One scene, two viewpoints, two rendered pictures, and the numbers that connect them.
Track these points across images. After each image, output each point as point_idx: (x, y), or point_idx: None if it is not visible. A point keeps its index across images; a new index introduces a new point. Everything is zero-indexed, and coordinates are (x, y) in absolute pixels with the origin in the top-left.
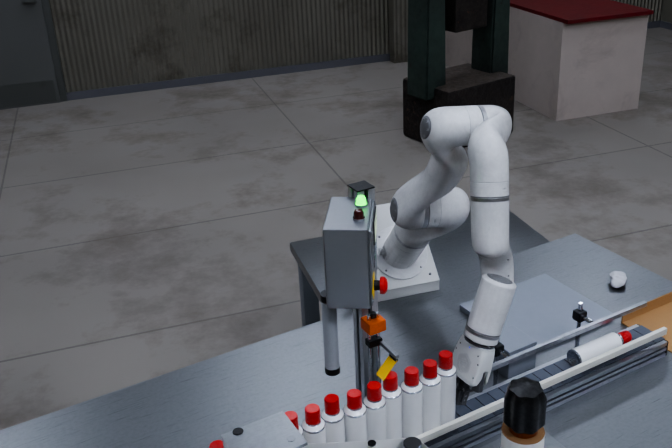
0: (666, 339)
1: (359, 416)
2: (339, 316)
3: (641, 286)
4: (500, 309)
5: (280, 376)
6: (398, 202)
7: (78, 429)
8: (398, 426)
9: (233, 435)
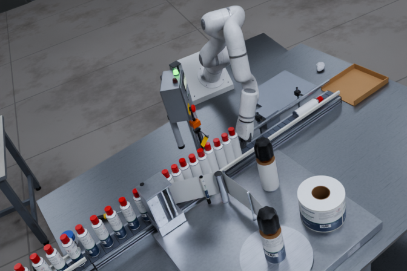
0: (341, 94)
1: (195, 164)
2: None
3: (332, 68)
4: (251, 104)
5: (163, 147)
6: (201, 56)
7: (77, 189)
8: (215, 164)
9: (140, 186)
